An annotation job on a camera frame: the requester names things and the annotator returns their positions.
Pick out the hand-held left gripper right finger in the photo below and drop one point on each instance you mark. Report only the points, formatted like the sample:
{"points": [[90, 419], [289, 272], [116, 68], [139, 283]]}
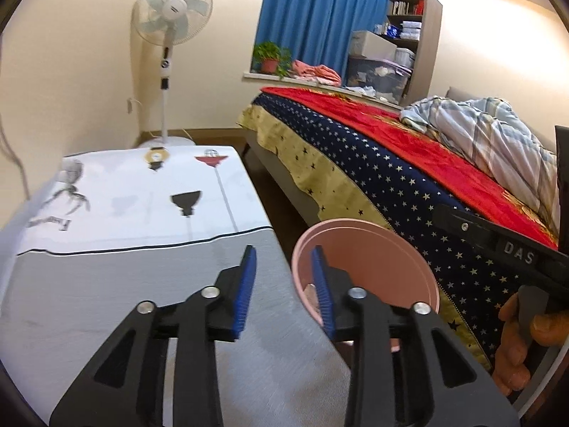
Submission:
{"points": [[322, 293]]}

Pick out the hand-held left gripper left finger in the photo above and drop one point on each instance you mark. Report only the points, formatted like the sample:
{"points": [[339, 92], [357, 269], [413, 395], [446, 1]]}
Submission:
{"points": [[245, 293]]}

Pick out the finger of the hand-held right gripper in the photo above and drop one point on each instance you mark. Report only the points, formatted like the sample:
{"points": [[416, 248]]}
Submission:
{"points": [[471, 231]]}

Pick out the pink plastic bin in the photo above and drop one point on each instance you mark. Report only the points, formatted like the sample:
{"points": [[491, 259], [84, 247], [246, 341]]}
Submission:
{"points": [[378, 262]]}

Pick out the person's right hand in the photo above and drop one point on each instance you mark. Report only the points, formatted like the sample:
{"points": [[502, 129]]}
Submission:
{"points": [[511, 356]]}

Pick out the blue white striped quilt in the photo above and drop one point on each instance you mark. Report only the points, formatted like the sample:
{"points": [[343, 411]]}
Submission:
{"points": [[489, 133]]}

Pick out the bed with starry blanket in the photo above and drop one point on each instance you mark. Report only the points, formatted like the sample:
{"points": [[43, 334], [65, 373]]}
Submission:
{"points": [[378, 178]]}

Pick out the white cloth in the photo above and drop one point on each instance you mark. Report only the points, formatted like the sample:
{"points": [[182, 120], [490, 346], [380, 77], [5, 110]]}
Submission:
{"points": [[369, 92]]}

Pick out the clear storage box purple lid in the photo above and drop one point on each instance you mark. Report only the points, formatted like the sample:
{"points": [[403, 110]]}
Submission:
{"points": [[375, 78]]}

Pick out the wooden bookshelf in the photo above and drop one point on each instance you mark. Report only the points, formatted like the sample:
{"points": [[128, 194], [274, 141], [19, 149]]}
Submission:
{"points": [[431, 53]]}

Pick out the small clear lidded container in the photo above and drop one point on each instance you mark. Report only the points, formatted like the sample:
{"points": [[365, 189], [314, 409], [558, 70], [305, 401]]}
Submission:
{"points": [[404, 58]]}

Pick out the stack of white blue packets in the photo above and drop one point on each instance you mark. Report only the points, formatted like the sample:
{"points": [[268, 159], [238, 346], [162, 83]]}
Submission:
{"points": [[406, 30]]}

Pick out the grey white box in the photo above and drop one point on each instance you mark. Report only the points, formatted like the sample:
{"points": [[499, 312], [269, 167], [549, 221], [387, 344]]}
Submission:
{"points": [[371, 44]]}

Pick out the pink folded clothes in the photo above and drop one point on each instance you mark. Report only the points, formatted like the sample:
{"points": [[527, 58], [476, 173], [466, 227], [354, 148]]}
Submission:
{"points": [[315, 72]]}

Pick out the potted green plant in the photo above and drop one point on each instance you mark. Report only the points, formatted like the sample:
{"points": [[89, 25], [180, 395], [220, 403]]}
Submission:
{"points": [[269, 64]]}

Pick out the row of books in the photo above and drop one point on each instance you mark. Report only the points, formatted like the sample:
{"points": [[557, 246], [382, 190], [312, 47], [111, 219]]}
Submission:
{"points": [[406, 8]]}

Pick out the blue curtain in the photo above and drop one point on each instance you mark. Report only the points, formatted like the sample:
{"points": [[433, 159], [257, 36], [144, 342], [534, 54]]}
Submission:
{"points": [[311, 22]]}

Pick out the white standing fan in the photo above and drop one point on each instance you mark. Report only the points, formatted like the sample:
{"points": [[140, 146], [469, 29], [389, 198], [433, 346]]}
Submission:
{"points": [[171, 9]]}

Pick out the white wall outlet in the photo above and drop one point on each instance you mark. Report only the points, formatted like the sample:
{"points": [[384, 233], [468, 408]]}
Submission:
{"points": [[130, 106]]}

